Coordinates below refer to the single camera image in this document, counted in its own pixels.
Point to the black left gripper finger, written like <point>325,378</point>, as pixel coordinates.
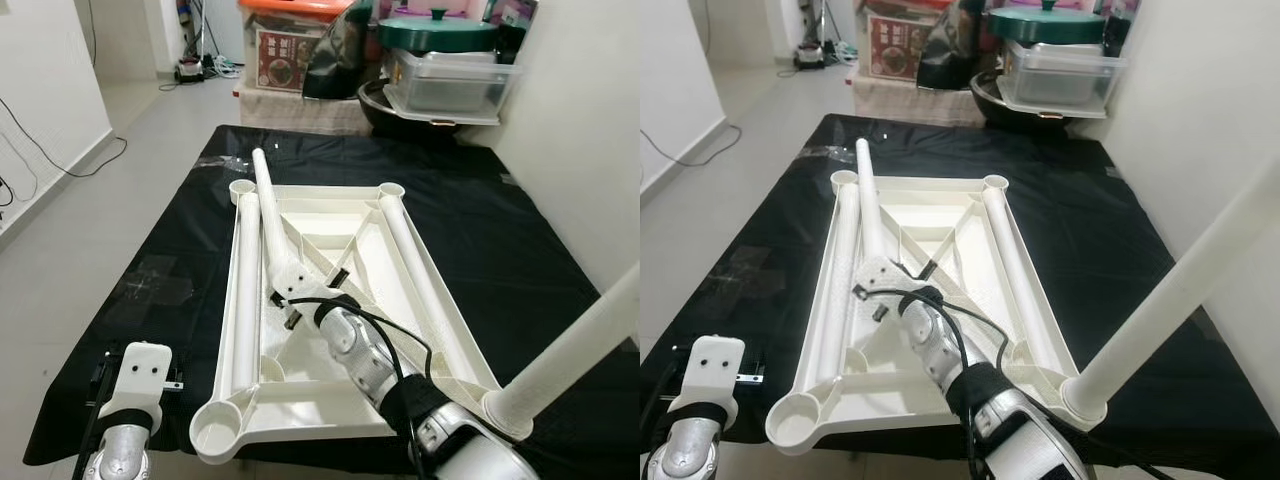
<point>752,376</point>
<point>175,380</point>

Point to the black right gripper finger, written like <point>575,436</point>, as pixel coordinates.
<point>274,295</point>
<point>857,290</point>
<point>339,275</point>
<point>927,269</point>

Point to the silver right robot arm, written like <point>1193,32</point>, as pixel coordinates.
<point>940,345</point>
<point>360,350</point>

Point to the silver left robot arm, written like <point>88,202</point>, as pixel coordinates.
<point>690,455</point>
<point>120,455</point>

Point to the clear tape patch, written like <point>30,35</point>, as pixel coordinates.
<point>768,275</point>
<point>160,285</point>

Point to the clear tape strip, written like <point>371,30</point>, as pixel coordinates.
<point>235,160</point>
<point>835,150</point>

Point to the black wok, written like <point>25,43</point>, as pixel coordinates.
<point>990,105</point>
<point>385,115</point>

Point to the beige cloth covered bench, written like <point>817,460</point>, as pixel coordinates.
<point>900,100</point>
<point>290,112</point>

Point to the black tablecloth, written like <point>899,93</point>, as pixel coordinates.
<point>1130,230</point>
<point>520,250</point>

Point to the black plastic bag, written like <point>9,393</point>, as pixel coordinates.
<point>950,50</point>
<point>340,60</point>

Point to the clear plastic storage box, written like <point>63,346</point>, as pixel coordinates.
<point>1060,78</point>
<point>450,85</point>

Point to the red printed cardboard box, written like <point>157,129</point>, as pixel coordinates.
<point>285,60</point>
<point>898,50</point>

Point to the green pot lid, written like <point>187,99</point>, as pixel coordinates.
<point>1045,25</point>
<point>435,35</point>

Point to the orange box lid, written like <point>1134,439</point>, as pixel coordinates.
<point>900,5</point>
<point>290,8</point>

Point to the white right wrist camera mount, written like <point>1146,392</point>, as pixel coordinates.
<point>295,285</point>
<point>885,278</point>

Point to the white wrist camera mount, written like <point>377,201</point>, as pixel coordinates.
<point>710,365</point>
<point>885,278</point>
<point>140,370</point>
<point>295,285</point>

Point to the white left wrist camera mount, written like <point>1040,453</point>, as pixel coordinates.
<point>710,365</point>
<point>140,370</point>

